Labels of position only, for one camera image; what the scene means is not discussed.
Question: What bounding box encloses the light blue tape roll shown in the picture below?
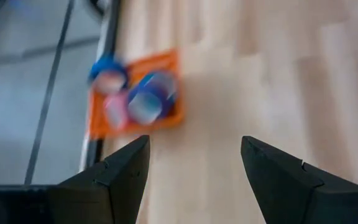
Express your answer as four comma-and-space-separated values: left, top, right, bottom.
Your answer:
126, 88, 165, 125

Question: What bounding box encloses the large thin blue tape roll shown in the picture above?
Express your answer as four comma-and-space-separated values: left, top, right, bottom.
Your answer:
88, 54, 129, 96

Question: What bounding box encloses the pink tape roll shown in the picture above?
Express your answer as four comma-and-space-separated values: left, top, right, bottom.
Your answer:
103, 91, 130, 130

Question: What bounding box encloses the dark purple-blue tape roll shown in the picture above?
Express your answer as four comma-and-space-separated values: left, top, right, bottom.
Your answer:
144, 70, 178, 100

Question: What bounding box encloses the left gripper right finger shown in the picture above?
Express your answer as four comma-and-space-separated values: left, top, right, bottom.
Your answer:
240, 135, 358, 224

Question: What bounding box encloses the black aluminium table frame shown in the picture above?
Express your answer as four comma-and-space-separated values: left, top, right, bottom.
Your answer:
79, 0, 122, 172

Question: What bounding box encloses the orange plastic basket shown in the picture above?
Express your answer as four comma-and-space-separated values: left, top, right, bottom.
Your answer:
87, 48, 185, 139

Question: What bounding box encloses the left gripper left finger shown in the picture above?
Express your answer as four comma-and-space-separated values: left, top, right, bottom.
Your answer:
47, 134, 151, 224

